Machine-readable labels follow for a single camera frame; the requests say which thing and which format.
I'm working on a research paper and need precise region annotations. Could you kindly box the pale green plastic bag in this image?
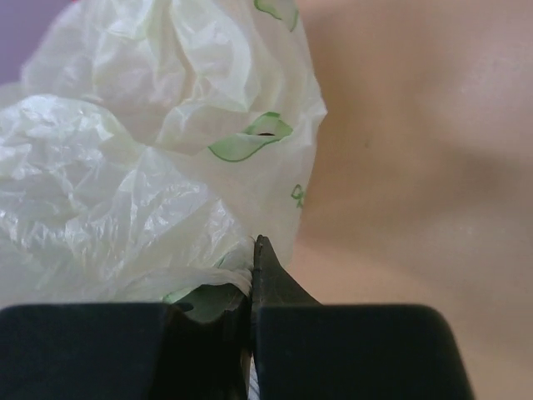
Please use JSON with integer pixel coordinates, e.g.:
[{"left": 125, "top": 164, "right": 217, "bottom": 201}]
[{"left": 1, "top": 1, "right": 326, "bottom": 312}]

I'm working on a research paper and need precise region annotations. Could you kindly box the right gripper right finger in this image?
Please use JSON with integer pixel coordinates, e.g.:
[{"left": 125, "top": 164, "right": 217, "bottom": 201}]
[{"left": 252, "top": 236, "right": 474, "bottom": 399}]

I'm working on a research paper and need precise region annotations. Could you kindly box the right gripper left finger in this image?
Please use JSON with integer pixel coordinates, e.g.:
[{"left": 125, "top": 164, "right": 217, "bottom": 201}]
[{"left": 1, "top": 284, "right": 250, "bottom": 399}]

